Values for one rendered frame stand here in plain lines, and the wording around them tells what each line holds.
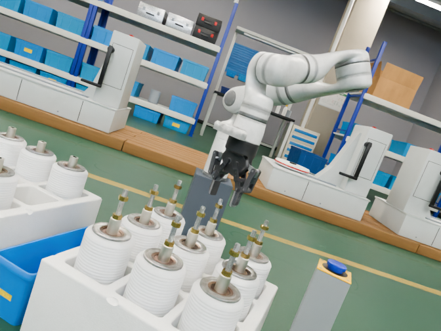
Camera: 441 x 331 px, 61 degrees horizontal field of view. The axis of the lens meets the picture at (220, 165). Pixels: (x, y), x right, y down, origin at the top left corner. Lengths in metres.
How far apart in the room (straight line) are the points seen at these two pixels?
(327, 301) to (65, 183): 0.71
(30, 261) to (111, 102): 2.09
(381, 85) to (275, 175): 3.46
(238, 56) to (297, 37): 2.96
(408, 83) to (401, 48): 4.16
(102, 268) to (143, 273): 0.09
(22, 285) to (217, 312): 0.40
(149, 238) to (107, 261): 0.13
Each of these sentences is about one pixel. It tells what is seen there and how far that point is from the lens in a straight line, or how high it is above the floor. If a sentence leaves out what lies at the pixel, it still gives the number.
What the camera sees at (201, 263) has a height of 0.23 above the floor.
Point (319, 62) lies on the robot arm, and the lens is 0.96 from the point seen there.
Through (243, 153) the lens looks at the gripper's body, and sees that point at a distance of 0.84.
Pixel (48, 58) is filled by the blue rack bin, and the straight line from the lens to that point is 5.91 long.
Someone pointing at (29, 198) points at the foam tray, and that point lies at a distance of 1.12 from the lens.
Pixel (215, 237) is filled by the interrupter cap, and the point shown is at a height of 0.25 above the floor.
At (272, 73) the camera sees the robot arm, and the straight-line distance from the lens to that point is 0.83.
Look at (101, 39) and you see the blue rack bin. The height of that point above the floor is 0.84.
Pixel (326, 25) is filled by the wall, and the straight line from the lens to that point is 9.75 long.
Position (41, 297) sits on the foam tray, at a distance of 0.79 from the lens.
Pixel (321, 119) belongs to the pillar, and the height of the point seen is 0.96.
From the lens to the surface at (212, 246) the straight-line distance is 0.89.
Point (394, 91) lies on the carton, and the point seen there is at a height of 1.62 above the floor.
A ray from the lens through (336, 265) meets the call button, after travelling 0.81.
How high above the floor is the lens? 0.55
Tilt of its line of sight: 8 degrees down
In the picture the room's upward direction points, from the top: 20 degrees clockwise
